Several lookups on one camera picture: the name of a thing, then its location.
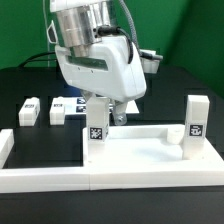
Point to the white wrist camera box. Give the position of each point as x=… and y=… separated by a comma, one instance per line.
x=150, y=61

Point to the white marker base plate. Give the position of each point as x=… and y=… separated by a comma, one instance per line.
x=77, y=106

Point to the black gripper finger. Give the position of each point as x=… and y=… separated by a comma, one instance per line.
x=119, y=113
x=87, y=95

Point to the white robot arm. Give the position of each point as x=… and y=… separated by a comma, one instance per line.
x=83, y=23

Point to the white L-shaped corner fence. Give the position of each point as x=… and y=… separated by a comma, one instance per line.
x=98, y=177

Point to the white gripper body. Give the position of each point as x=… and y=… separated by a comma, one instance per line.
x=119, y=80

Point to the white desk top tray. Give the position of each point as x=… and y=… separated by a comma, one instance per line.
x=142, y=145

